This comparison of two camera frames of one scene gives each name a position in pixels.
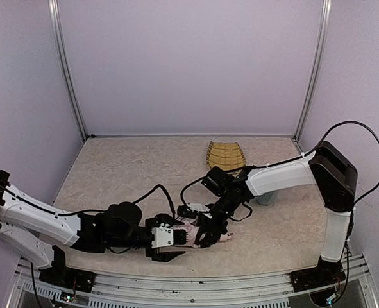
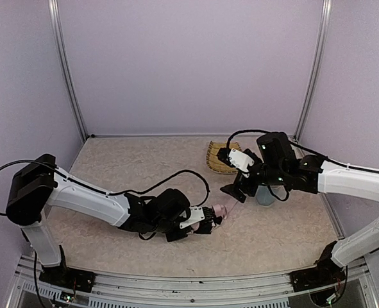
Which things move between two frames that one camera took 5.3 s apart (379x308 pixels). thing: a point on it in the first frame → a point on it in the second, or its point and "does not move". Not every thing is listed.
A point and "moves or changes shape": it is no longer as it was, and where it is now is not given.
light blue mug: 267,199 does not move
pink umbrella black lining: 190,224 moves or changes shape
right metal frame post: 319,65 does not move
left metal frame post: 64,67 does not move
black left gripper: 149,237 → 206,222
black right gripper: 210,228 → 240,185
